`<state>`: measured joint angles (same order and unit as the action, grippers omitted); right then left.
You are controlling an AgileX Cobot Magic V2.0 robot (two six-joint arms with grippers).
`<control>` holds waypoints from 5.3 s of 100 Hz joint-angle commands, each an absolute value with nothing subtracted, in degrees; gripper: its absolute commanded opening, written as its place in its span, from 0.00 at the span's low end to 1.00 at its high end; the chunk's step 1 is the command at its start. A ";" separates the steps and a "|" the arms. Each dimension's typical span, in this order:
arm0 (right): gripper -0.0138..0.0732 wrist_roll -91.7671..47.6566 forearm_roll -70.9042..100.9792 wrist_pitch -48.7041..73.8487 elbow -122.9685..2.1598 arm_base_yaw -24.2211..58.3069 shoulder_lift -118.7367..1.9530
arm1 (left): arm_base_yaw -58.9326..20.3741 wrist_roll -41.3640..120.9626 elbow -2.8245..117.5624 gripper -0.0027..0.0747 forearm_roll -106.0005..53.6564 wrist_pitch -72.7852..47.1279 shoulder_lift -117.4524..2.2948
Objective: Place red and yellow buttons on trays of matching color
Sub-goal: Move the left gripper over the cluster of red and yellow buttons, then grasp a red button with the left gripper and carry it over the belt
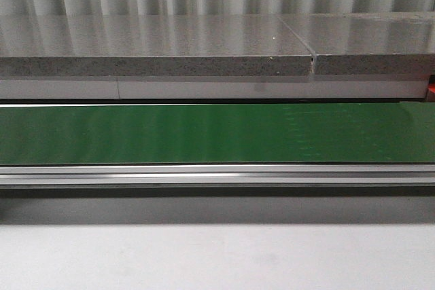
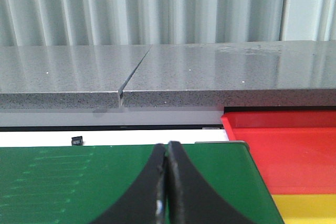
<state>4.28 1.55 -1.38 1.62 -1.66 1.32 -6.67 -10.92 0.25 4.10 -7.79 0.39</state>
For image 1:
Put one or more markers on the green conveyor belt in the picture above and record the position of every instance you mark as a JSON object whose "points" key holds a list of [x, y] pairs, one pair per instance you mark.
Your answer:
{"points": [[218, 133]]}

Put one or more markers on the white base panel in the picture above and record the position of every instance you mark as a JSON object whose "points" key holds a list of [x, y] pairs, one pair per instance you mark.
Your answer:
{"points": [[201, 87]]}

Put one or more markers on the right grey stone slab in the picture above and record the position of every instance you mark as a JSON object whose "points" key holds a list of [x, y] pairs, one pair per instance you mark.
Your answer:
{"points": [[367, 44]]}

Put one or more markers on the grey stone slab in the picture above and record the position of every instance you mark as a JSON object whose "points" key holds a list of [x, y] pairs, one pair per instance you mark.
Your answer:
{"points": [[150, 46], [367, 44]]}

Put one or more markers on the left grey stone slab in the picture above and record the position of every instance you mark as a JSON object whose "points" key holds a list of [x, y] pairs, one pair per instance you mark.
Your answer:
{"points": [[150, 46]]}

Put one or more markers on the aluminium conveyor frame rail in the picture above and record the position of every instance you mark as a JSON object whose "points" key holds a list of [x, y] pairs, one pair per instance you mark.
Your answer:
{"points": [[225, 175]]}

